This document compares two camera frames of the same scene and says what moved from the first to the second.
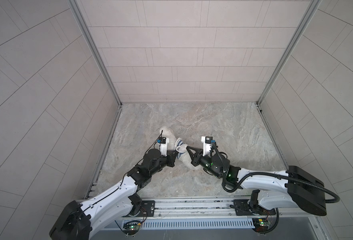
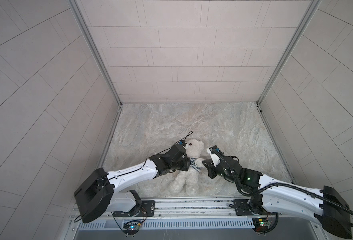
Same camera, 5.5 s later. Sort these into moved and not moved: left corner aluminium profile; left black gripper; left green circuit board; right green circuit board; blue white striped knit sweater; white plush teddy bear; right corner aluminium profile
Moved: blue white striped knit sweater; white plush teddy bear; left black gripper
Not moved: right corner aluminium profile; left green circuit board; left corner aluminium profile; right green circuit board
